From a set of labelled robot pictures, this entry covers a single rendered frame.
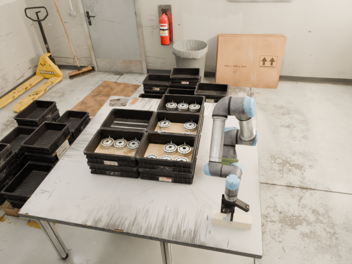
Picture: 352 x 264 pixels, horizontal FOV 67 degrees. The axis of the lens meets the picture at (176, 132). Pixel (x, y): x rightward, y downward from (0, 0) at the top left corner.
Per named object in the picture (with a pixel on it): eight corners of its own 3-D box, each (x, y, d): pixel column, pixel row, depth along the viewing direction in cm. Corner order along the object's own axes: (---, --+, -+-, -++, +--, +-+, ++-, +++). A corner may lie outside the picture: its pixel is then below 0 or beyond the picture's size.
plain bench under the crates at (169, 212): (248, 156, 314) (255, 106, 272) (248, 305, 191) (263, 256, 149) (121, 142, 345) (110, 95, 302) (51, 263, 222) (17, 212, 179)
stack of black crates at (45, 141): (57, 152, 313) (44, 121, 286) (80, 155, 307) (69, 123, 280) (36, 177, 282) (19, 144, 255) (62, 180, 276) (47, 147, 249)
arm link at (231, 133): (221, 143, 205) (223, 126, 205) (239, 145, 200) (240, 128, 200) (218, 143, 194) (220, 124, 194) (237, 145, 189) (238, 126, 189)
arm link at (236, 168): (224, 160, 158) (220, 173, 150) (243, 162, 154) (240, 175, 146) (224, 169, 163) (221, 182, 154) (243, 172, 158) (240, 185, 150)
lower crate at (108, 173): (149, 153, 221) (147, 142, 214) (139, 180, 198) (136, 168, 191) (105, 149, 228) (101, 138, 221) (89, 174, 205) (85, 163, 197)
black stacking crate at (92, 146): (147, 143, 214) (146, 132, 207) (136, 169, 191) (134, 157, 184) (102, 139, 221) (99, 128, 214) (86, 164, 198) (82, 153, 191)
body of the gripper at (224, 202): (221, 203, 163) (222, 190, 156) (235, 205, 162) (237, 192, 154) (220, 213, 157) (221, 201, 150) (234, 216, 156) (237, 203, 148)
